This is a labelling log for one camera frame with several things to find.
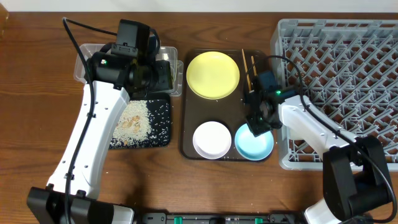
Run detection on black plastic tray bin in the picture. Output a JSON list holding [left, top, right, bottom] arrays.
[[108, 92, 172, 149]]

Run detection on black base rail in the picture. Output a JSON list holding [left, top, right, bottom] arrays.
[[136, 212, 307, 224]]

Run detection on light blue bowl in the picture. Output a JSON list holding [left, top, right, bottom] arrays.
[[234, 124, 274, 161]]

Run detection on white bowl with crumbs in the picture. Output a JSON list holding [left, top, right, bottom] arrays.
[[192, 121, 232, 160]]

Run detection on spilled rice pile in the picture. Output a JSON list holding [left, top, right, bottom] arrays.
[[109, 99, 171, 147]]

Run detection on wooden chopstick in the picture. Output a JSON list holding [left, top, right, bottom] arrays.
[[251, 56, 257, 77], [241, 49, 252, 92]]

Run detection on dark brown serving tray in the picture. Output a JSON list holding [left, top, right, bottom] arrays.
[[178, 49, 269, 160]]

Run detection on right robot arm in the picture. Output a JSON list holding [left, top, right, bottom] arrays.
[[244, 72, 397, 223]]

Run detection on yellow plastic plate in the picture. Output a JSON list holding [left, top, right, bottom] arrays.
[[186, 51, 240, 100]]

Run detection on grey plastic dishwasher rack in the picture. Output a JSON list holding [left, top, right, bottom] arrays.
[[271, 19, 397, 172]]

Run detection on clear plastic bin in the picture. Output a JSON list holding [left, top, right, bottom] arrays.
[[73, 44, 183, 97]]

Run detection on brown nut shells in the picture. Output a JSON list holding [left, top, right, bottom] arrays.
[[119, 115, 141, 134]]

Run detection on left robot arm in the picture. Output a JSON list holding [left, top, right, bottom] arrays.
[[27, 19, 172, 223]]

